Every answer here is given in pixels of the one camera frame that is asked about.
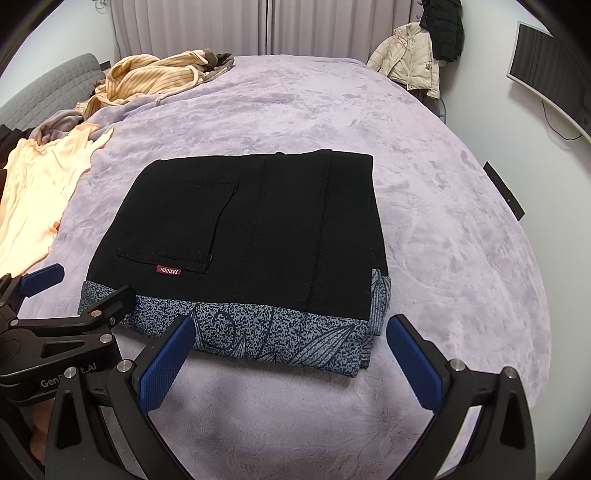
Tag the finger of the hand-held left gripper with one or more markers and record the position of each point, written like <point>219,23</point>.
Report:
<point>41,278</point>
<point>106,307</point>

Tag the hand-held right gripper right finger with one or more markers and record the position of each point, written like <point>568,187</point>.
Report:
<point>415,364</point>

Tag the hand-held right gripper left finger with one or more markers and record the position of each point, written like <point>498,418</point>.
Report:
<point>166,364</point>

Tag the black pants grey patterned trim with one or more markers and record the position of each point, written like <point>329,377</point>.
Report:
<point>277,221</point>

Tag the person's left hand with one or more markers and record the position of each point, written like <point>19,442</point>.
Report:
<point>40,424</point>

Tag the peach shirt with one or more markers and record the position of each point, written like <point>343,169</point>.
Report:
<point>37,184</point>

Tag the purple plush blanket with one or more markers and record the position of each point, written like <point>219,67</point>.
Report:
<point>438,230</point>

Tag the black garment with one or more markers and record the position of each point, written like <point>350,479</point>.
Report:
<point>7,134</point>

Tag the grey garment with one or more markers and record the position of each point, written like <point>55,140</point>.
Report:
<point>60,124</point>

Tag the grey quilted headboard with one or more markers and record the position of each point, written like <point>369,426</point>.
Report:
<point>46,87</point>

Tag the black flat bar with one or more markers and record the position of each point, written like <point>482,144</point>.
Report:
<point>505,191</point>

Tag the beige striped garment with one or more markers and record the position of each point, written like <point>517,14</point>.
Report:
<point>147,74</point>

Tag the beige puffer jacket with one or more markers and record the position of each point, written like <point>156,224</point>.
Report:
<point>411,55</point>

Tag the black puffer jacket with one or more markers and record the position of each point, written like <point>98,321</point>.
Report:
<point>443,27</point>

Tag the grey curtain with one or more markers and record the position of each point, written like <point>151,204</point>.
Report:
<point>300,27</point>

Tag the wall-mounted monitor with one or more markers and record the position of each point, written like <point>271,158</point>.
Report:
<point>545,64</point>

